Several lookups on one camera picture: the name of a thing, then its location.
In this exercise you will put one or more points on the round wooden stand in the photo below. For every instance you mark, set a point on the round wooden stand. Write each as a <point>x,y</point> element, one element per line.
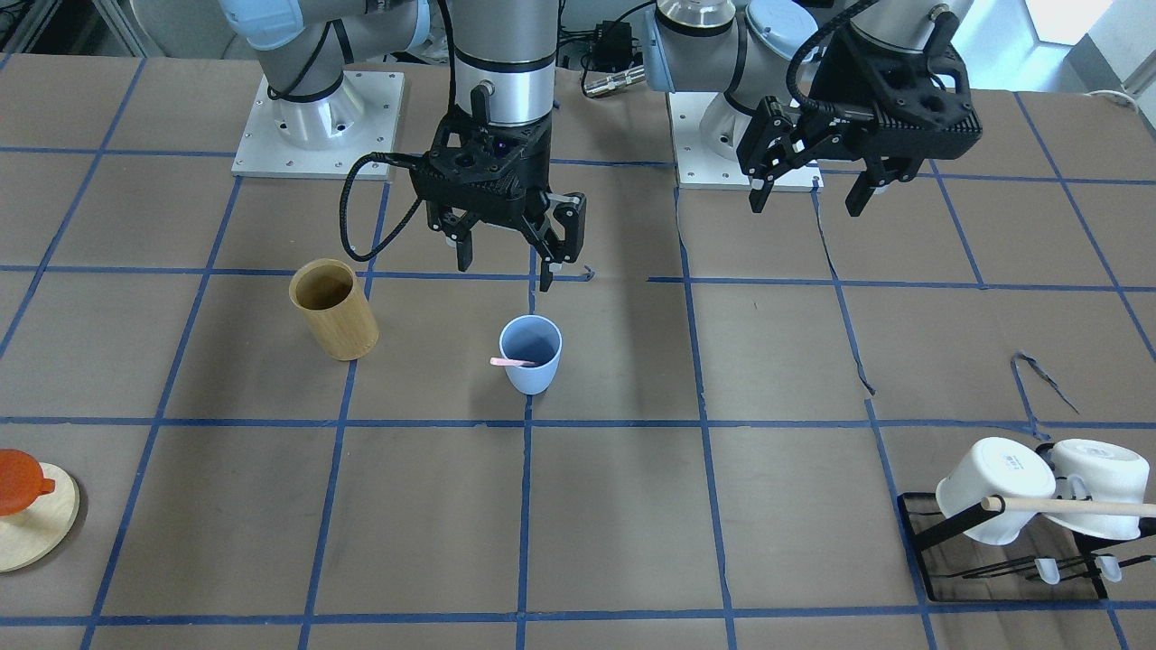
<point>31,535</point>

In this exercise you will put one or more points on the light blue plastic cup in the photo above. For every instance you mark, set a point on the light blue plastic cup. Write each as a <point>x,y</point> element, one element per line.
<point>531,338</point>

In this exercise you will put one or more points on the pink chopstick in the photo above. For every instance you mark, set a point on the pink chopstick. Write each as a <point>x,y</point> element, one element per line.
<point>512,362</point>

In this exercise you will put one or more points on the white mug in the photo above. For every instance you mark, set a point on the white mug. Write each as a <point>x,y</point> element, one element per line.
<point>1104,472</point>
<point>994,466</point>

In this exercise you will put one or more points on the orange object on stand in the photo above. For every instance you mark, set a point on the orange object on stand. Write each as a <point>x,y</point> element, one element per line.
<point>23,481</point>

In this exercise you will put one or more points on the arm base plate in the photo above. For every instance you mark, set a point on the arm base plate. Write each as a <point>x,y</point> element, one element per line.
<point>706,131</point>
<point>324,138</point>

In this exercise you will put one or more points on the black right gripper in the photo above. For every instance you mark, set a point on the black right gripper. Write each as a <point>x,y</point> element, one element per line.
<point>562,214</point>

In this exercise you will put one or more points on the white mug outer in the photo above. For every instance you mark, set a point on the white mug outer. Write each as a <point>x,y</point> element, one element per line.
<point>1104,472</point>

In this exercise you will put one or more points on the bamboo cylinder holder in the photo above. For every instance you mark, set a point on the bamboo cylinder holder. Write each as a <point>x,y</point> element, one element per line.
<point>328,295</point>

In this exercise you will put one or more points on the wooden rack dowel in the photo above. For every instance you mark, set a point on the wooden rack dowel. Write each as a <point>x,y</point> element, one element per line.
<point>997,504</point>

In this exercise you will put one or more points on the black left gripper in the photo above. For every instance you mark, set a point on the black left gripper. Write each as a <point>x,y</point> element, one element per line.
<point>833,78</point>

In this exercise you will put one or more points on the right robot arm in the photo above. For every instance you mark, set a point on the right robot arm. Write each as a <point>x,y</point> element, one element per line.
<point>501,56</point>

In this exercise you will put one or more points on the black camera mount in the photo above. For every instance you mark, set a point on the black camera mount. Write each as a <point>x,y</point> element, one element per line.
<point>895,60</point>
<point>469,161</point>

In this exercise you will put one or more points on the white mug inner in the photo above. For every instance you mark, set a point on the white mug inner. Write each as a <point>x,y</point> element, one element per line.
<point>994,466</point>

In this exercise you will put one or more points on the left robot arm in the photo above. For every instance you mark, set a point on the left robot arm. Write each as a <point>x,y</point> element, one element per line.
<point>747,52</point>

